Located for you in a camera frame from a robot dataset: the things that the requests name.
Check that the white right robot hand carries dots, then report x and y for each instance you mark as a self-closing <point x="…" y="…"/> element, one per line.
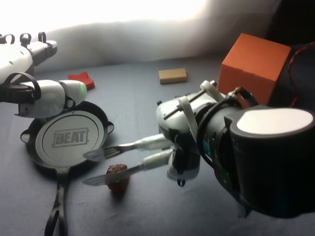
<point x="172" y="123"/>

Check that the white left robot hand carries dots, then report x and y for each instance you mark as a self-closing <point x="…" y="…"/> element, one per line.
<point x="14" y="61"/>

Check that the taped metal tongs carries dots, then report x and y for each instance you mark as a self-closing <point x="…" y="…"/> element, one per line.
<point x="118" y="148"/>

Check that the brown toy meat chunk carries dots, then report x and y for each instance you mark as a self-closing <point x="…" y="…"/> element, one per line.
<point x="119" y="189"/>

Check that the black frying pan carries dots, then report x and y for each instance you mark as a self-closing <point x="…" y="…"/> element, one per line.
<point x="69" y="140"/>

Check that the tan wooden rectangular block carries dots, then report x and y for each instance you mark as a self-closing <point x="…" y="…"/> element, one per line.
<point x="172" y="76"/>

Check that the red star block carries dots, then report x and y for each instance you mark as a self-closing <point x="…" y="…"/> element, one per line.
<point x="86" y="77"/>

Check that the white backdrop cloth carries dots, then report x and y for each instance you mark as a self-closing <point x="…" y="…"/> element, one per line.
<point x="135" y="37"/>

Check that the grey table cloth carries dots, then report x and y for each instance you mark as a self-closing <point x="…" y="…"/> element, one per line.
<point x="147" y="216"/>

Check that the large orange cube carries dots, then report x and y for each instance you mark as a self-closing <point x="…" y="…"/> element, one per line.
<point x="256" y="64"/>

